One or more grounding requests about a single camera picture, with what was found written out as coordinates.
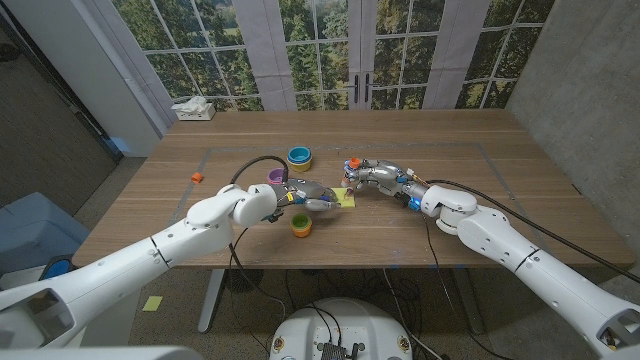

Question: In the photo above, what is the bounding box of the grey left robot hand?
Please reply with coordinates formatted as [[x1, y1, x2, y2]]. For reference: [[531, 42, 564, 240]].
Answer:
[[272, 178, 342, 212]]

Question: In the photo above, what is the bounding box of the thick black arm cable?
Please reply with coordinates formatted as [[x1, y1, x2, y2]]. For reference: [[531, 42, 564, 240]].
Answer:
[[228, 154, 290, 321], [425, 178, 640, 285]]

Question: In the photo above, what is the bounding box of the printed window backdrop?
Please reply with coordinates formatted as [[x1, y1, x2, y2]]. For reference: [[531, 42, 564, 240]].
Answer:
[[82, 0, 556, 112]]

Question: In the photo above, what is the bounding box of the black round disc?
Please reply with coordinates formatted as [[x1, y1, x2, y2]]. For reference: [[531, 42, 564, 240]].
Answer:
[[223, 268, 265, 294]]

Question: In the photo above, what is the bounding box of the glue stick with orange cap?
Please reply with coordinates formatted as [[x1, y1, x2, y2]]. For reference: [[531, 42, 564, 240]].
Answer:
[[341, 156, 362, 189]]

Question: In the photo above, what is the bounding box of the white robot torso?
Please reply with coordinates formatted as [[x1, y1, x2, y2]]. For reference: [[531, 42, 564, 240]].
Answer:
[[269, 298, 415, 360]]

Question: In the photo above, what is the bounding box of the yellow sticky note pad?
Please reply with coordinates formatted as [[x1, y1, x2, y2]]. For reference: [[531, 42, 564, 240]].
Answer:
[[332, 187, 357, 209]]

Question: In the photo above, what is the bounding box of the blue and black pad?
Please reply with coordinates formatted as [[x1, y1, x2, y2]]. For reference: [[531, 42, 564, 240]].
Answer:
[[38, 254, 76, 281]]

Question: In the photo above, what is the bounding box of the teal stacking cup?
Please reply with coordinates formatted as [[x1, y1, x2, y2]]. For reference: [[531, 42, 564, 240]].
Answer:
[[287, 146, 313, 164]]

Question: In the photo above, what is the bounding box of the white table leg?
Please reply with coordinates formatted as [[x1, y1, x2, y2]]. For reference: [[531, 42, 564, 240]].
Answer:
[[197, 268, 226, 334]]

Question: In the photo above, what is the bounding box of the grey table leg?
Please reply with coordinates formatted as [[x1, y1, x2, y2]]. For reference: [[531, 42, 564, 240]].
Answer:
[[452, 268, 485, 335]]

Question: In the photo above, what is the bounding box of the white tissue box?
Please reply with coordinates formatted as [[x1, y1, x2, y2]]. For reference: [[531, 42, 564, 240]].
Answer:
[[175, 103, 217, 122]]

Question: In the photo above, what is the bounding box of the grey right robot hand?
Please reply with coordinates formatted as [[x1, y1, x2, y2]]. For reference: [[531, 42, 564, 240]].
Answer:
[[342, 158, 431, 201]]

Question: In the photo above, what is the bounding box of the white tissue paper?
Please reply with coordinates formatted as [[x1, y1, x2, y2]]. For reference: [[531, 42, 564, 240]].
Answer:
[[171, 96, 209, 114]]

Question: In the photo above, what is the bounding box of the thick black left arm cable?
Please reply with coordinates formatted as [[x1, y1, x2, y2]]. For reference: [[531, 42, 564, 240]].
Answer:
[[228, 154, 290, 321]]

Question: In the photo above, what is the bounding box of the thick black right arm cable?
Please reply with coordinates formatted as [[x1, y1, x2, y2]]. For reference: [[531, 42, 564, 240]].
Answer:
[[425, 178, 640, 285]]

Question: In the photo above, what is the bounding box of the grey-blue upholstered seat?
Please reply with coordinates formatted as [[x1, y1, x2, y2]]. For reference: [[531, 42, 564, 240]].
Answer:
[[0, 192, 91, 275]]

